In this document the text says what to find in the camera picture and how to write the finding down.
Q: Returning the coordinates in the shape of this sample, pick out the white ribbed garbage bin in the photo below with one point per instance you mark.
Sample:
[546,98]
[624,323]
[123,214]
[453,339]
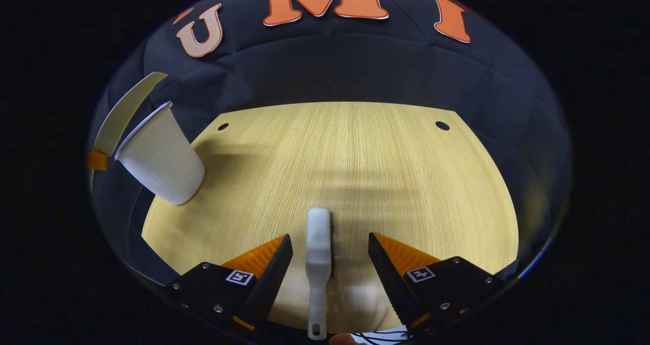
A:
[162,157]

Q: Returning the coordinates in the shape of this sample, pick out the wooden desktop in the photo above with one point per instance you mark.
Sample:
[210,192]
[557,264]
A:
[355,172]

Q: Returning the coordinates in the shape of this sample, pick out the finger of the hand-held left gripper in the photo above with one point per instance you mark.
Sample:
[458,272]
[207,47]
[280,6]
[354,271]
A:
[97,161]

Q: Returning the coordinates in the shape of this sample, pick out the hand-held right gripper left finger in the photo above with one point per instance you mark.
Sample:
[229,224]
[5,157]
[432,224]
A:
[269,279]

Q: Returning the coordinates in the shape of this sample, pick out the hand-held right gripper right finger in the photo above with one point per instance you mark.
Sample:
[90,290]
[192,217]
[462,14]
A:
[388,279]

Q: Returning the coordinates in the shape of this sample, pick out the white flat panel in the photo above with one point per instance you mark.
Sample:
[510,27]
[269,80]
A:
[391,334]

